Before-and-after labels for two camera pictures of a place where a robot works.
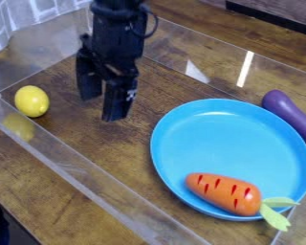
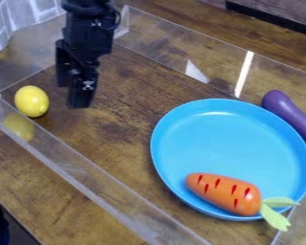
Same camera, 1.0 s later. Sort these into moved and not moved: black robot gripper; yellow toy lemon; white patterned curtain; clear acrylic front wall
Moved: black robot gripper
Not moved: clear acrylic front wall; white patterned curtain; yellow toy lemon
